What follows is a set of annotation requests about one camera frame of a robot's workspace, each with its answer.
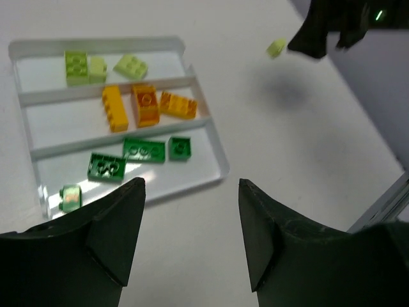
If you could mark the green lego with orange print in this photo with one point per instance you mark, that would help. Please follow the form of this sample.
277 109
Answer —
71 198

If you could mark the lime green lego brick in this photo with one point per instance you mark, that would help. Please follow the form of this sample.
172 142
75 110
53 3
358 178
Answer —
76 64

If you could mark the dark green small lego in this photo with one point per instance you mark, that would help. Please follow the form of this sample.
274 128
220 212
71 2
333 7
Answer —
179 148

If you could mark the orange tall lego brick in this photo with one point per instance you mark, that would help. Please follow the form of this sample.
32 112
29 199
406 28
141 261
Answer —
145 105

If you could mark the pale green square lego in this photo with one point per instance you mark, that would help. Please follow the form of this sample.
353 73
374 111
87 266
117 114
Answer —
97 70

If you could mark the yellow orange long lego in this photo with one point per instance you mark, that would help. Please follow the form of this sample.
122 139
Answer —
114 109

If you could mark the dark green long lego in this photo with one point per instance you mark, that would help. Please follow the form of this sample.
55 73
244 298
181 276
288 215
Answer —
144 151

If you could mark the white divided sorting tray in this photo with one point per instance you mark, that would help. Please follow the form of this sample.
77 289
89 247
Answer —
98 112

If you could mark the dark green lego brick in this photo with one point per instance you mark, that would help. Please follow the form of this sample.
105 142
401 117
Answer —
106 168

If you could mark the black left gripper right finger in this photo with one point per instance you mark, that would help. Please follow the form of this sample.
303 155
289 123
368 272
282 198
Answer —
295 261

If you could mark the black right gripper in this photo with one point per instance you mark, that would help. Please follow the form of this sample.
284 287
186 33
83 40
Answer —
351 19

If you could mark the aluminium table rail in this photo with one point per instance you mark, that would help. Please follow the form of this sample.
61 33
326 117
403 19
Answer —
391 206

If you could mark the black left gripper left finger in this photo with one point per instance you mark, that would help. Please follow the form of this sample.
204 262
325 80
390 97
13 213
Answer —
83 258

